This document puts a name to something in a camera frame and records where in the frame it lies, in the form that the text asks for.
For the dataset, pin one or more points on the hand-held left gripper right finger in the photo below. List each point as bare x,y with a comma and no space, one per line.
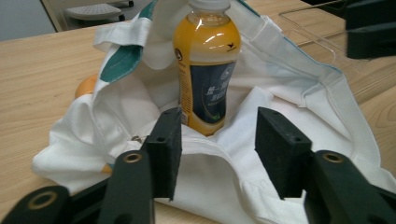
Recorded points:
280,149

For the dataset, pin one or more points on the grey footrest platform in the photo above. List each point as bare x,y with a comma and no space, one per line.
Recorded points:
93,11

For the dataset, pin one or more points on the orange juice bottle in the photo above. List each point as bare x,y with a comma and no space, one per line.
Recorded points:
205,46

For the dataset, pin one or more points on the clear plastic tray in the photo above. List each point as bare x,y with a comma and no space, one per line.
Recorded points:
358,71

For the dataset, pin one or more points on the white teal orange cloth bag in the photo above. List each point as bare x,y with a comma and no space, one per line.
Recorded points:
218,186

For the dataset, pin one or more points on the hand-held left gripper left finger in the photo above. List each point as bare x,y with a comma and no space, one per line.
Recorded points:
165,149

